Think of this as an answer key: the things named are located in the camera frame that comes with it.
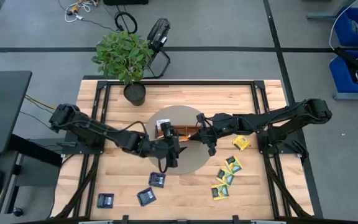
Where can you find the blue plastic bin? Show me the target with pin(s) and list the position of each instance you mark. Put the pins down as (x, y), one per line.
(340, 77)
(343, 34)

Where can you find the wooden compartment tea box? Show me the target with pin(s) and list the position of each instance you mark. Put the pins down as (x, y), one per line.
(186, 129)

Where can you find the dark blue tea bag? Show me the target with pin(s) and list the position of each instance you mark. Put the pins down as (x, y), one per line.
(105, 200)
(157, 180)
(146, 197)

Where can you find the white orange Tazo tea bag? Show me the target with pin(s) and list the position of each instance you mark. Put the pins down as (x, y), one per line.
(163, 122)

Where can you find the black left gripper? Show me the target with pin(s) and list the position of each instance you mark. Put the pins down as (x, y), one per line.
(172, 152)

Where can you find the black desk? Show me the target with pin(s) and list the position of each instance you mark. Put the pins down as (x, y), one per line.
(2, 118)

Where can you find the green plant in black pot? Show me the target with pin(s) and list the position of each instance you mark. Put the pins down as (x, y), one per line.
(123, 56)

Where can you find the green yellow tea bag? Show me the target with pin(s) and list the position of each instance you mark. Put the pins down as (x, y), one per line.
(225, 176)
(219, 192)
(233, 164)

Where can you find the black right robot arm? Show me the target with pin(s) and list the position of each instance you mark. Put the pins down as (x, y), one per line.
(275, 116)

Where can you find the plain yellow tea bag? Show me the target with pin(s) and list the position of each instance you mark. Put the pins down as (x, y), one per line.
(241, 143)

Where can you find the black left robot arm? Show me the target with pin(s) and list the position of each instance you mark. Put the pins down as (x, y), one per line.
(82, 124)

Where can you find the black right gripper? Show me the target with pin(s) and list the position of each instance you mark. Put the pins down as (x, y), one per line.
(211, 130)

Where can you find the black floor box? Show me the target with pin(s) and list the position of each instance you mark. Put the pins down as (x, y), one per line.
(126, 2)

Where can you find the black tripod leg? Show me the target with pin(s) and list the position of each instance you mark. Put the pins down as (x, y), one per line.
(350, 59)

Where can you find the grey table foot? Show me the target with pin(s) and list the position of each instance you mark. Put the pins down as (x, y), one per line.
(322, 15)

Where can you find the round grey table mat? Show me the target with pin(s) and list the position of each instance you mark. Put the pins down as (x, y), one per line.
(191, 161)

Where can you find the black floor fan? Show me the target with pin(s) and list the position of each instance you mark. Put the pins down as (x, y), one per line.
(158, 31)

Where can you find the black caster wheel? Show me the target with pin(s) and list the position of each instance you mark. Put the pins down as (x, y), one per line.
(18, 212)

